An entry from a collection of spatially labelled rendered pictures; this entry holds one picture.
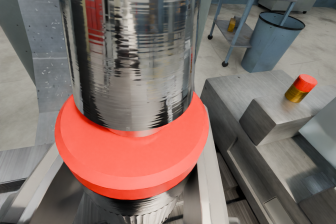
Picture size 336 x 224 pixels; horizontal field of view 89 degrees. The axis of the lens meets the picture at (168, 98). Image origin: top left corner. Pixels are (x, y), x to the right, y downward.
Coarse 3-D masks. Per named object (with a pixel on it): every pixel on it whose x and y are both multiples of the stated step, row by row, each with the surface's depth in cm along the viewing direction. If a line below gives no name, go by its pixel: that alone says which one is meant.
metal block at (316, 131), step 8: (328, 104) 15; (320, 112) 16; (328, 112) 15; (312, 120) 16; (320, 120) 16; (328, 120) 15; (304, 128) 17; (312, 128) 16; (320, 128) 16; (328, 128) 15; (304, 136) 17; (312, 136) 17; (320, 136) 16; (328, 136) 15; (312, 144) 17; (320, 144) 16; (328, 144) 15; (320, 152) 16; (328, 152) 16; (328, 160) 16
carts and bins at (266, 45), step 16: (288, 0) 171; (240, 16) 237; (272, 16) 206; (288, 16) 200; (224, 32) 225; (240, 32) 231; (256, 32) 195; (272, 32) 179; (288, 32) 174; (256, 48) 199; (272, 48) 189; (224, 64) 221; (256, 64) 209; (272, 64) 206
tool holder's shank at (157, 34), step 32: (64, 0) 2; (96, 0) 2; (128, 0) 2; (160, 0) 2; (192, 0) 3; (64, 32) 3; (96, 32) 2; (128, 32) 2; (160, 32) 3; (192, 32) 3; (96, 64) 3; (128, 64) 3; (160, 64) 3; (192, 64) 4; (96, 96) 3; (128, 96) 3; (160, 96) 3; (128, 128) 4; (160, 128) 5
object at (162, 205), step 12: (192, 168) 5; (168, 192) 5; (180, 192) 7; (96, 204) 6; (108, 204) 5; (120, 204) 5; (132, 204) 5; (144, 204) 5; (156, 204) 5; (168, 204) 6; (108, 216) 6; (120, 216) 6; (132, 216) 6; (144, 216) 6; (156, 216) 7
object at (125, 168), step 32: (192, 96) 6; (64, 128) 5; (96, 128) 5; (192, 128) 5; (64, 160) 4; (96, 160) 4; (128, 160) 4; (160, 160) 4; (192, 160) 5; (96, 192) 4; (128, 192) 4; (160, 192) 5
